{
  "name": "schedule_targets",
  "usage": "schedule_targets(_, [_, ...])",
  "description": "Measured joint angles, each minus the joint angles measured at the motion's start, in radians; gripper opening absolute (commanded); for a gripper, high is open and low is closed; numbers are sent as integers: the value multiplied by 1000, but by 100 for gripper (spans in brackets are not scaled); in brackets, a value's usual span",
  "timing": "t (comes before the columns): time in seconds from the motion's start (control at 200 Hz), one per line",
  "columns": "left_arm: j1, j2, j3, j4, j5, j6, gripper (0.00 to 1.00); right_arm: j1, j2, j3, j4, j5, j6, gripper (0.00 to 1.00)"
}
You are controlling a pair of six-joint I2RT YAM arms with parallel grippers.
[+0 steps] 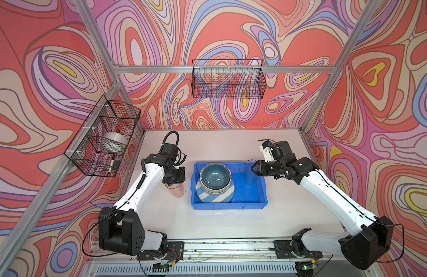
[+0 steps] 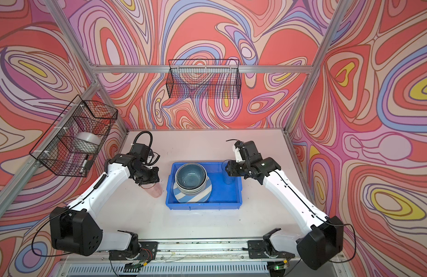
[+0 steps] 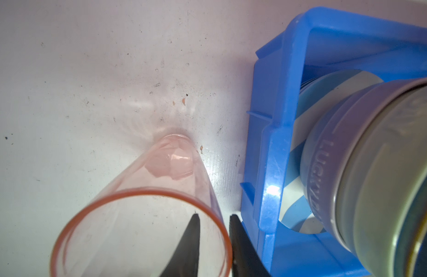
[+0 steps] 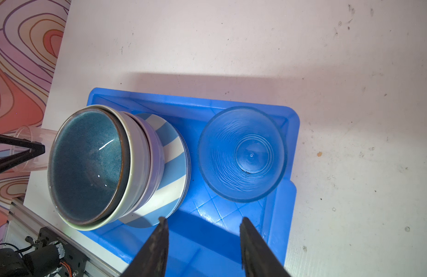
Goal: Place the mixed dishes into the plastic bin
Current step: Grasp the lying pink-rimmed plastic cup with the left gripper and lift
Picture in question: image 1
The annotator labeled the clear pink plastic cup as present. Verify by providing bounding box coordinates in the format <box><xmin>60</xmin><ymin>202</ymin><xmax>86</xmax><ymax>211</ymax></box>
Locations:
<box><xmin>167</xmin><ymin>183</ymin><xmax>185</xmax><ymax>198</ymax></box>

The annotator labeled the clear grey plastic cup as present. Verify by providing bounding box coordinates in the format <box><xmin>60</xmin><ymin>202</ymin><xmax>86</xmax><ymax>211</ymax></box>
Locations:
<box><xmin>244</xmin><ymin>160</ymin><xmax>258</xmax><ymax>185</ymax></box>

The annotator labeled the blue plastic bin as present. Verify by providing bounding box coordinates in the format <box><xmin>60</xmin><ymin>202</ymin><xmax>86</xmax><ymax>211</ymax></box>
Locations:
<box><xmin>190</xmin><ymin>162</ymin><xmax>268</xmax><ymax>210</ymax></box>

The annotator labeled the dark teal bowl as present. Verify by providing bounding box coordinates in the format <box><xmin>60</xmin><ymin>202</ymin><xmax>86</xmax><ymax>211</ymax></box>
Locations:
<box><xmin>200</xmin><ymin>163</ymin><xmax>232</xmax><ymax>191</ymax></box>

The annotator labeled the light green bowl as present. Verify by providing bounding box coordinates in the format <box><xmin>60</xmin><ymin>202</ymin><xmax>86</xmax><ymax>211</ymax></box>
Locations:
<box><xmin>198</xmin><ymin>181</ymin><xmax>233</xmax><ymax>195</ymax></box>

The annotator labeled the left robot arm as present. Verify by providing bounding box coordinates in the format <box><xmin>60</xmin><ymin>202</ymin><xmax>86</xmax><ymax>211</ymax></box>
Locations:
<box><xmin>95</xmin><ymin>130</ymin><xmax>187</xmax><ymax>260</ymax></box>

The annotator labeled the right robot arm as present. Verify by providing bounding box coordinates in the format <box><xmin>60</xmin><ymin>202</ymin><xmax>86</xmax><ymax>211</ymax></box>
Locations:
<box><xmin>251</xmin><ymin>139</ymin><xmax>397</xmax><ymax>270</ymax></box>

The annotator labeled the black marker pen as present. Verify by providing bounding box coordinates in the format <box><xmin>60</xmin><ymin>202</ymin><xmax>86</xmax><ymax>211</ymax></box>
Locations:
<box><xmin>108</xmin><ymin>154</ymin><xmax>115</xmax><ymax>174</ymax></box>

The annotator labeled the white tape roll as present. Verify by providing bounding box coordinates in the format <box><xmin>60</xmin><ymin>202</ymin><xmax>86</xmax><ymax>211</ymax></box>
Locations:
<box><xmin>101</xmin><ymin>132</ymin><xmax>128</xmax><ymax>154</ymax></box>

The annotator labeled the black wire basket left wall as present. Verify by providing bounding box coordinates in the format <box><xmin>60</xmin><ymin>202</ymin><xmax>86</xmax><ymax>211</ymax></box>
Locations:
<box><xmin>64</xmin><ymin>95</ymin><xmax>141</xmax><ymax>178</ymax></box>

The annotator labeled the black wire basket wall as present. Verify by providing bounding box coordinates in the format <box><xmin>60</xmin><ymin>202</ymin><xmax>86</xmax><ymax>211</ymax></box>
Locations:
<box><xmin>64</xmin><ymin>95</ymin><xmax>141</xmax><ymax>178</ymax></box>
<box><xmin>191</xmin><ymin>58</ymin><xmax>266</xmax><ymax>99</ymax></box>

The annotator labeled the black wire basket back wall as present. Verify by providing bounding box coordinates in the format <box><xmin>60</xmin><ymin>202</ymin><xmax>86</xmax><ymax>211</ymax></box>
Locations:
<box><xmin>191</xmin><ymin>58</ymin><xmax>266</xmax><ymax>99</ymax></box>

